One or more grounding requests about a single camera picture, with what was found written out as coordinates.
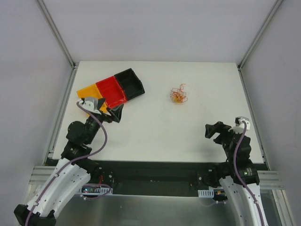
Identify black plastic bin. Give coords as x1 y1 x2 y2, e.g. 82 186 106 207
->
114 68 145 101

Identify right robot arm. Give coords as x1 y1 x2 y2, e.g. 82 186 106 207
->
203 117 268 226

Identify orange red cables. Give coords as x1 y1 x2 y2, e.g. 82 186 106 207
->
169 82 190 105

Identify yellow plastic bin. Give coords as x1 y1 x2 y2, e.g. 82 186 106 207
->
76 84 107 119

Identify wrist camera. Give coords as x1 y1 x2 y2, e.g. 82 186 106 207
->
78 97 100 113
229 116 250 134

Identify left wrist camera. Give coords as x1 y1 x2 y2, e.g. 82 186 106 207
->
78 97 100 113

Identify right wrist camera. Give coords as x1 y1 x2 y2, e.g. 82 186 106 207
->
229 116 250 134

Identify red plastic bin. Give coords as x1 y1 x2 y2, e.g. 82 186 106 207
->
96 76 127 108

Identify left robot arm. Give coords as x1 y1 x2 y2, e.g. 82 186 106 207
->
14 100 124 226

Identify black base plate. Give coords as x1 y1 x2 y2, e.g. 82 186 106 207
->
44 159 238 197

